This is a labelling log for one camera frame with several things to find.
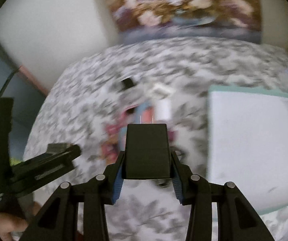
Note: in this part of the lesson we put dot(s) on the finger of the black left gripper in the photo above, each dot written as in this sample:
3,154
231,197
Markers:
58,156

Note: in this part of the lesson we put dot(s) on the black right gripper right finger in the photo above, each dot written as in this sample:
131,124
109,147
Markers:
237,219

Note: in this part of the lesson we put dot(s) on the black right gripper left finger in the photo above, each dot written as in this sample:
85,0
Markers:
58,218

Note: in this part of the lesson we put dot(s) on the black rectangular box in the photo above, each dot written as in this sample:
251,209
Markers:
147,155

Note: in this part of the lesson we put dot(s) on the person's left hand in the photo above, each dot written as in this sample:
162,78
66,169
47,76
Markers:
10,223

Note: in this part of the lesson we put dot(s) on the floral grey tablecloth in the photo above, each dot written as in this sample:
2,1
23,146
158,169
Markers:
86,105

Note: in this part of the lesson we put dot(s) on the teal white tray box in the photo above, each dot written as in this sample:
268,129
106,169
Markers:
248,143

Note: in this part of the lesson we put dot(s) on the coral pink eraser block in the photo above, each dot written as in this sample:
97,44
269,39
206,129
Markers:
144,113

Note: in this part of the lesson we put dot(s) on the small black white cube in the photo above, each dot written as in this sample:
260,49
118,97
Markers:
127,83

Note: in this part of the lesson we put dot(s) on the white plastic clip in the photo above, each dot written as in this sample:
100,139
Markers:
160,91

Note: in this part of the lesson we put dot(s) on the flower bouquet painting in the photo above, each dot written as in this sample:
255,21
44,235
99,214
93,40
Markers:
141,20

